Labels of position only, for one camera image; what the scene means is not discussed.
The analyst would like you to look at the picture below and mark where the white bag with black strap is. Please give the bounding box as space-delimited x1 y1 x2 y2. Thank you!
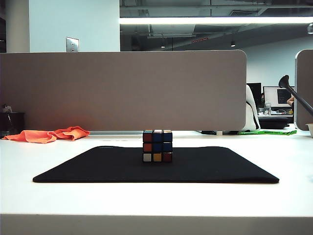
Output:
241 84 261 131

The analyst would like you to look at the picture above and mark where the black pen holder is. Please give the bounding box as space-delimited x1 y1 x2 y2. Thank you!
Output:
0 104 26 139

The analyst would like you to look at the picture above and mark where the grey desk divider panel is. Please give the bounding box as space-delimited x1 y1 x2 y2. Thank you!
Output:
0 49 247 132

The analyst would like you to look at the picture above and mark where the silver wall switch plate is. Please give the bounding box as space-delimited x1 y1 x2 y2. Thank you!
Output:
66 36 80 52

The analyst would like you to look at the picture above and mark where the computer monitor with white screen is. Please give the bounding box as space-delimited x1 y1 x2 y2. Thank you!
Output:
263 86 295 108

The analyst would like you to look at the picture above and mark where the grey desk cable slot cover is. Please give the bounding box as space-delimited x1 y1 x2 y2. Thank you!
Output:
89 130 145 141

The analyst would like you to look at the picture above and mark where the dark computer monitor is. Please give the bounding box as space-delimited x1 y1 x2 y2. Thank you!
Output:
246 82 262 108

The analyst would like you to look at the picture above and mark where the Rubik's cube puzzle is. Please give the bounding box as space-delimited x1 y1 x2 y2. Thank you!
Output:
142 129 173 164

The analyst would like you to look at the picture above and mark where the green printed strap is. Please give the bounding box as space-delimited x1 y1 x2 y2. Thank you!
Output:
238 129 298 136

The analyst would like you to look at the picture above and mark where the narrow brown desk divider panel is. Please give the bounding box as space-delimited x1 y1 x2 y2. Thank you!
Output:
294 49 313 131

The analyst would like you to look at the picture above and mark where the black mouse pad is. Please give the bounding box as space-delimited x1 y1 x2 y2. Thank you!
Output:
32 146 280 184

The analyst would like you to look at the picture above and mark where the black padded case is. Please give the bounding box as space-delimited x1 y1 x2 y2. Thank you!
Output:
258 117 290 130

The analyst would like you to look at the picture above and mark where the orange cloth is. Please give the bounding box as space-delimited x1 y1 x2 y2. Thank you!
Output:
2 126 91 144

